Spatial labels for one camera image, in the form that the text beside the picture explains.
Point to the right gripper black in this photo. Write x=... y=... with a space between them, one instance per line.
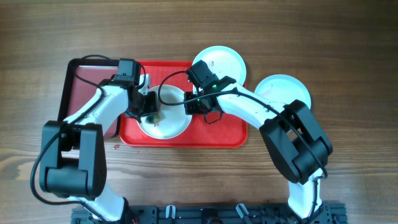
x=190 y=109

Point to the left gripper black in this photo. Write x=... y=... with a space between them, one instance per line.
x=153 y=101

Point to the green and yellow sponge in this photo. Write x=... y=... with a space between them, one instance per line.
x=153 y=118

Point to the white plate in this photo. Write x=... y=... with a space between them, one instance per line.
x=171 y=121

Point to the pale blue plate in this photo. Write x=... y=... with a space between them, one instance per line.
x=279 y=90
x=224 y=62

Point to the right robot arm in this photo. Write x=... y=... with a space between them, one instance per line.
x=297 y=145

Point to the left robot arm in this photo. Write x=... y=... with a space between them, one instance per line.
x=72 y=160

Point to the red plastic serving tray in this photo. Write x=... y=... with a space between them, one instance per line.
x=228 y=132

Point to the black tray with red water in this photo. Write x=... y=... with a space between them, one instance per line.
x=77 y=93

